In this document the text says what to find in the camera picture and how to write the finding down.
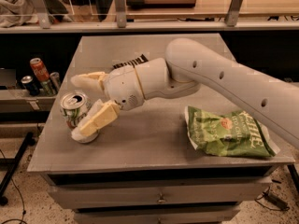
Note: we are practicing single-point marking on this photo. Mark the green kettle chips bag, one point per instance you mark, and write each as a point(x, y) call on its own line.
point(236, 134)

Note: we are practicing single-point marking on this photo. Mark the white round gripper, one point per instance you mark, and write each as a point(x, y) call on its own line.
point(122, 89)

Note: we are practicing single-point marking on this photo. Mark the dark snack bar wrapper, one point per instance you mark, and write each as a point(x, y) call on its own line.
point(134, 62)

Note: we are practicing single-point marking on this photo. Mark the dark blue soda can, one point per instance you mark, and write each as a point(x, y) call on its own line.
point(29, 84)

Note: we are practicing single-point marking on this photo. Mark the white green 7up can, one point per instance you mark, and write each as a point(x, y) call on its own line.
point(74, 107)

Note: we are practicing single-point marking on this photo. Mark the grey side shelf tray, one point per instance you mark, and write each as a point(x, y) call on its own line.
point(22, 101)

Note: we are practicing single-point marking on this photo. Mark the grey drawer cabinet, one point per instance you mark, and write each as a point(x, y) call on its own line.
point(117, 178)

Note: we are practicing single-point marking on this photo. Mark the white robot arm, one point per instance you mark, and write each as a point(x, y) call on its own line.
point(185, 66)

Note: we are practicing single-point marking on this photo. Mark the black stand leg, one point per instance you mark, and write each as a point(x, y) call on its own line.
point(9, 165)

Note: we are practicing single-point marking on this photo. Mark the grey metal railing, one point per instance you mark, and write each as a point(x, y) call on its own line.
point(207, 15)

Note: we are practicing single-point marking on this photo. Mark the black power adapter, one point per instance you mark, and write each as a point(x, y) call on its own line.
point(275, 200)

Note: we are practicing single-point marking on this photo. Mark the green soda can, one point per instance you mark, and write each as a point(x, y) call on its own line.
point(48, 87)

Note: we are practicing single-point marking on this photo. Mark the upper drawer metal handle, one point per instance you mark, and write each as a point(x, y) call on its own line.
point(161, 198)

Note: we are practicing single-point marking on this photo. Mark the grey crumpled cloth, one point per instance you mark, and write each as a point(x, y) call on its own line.
point(20, 12)

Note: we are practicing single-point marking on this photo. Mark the silver soda can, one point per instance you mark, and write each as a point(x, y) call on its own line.
point(55, 78)

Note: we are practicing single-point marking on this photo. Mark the red soda can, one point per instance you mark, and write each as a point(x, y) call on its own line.
point(39, 69)

